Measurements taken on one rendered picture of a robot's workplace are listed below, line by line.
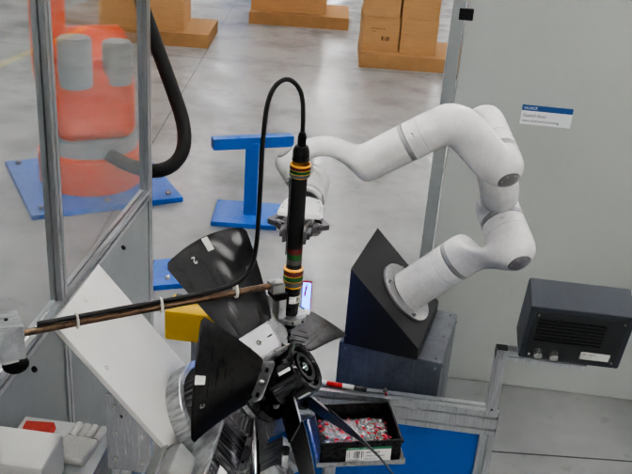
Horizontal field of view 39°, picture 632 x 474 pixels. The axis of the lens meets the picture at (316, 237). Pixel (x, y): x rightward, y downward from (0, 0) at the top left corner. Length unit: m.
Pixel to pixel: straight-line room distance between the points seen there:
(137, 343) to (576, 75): 2.23
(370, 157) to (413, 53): 7.42
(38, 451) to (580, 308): 1.34
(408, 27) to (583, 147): 5.79
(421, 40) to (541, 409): 5.91
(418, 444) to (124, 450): 0.92
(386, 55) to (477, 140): 7.28
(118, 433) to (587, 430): 2.49
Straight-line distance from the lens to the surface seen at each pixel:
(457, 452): 2.61
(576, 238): 3.88
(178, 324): 2.42
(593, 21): 3.60
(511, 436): 3.90
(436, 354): 2.58
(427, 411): 2.50
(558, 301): 2.31
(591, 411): 4.18
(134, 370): 1.93
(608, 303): 2.35
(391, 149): 2.02
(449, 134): 2.01
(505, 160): 2.06
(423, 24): 9.37
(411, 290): 2.54
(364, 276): 2.48
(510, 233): 2.40
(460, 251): 2.47
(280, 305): 1.93
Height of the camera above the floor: 2.29
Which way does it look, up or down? 25 degrees down
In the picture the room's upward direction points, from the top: 4 degrees clockwise
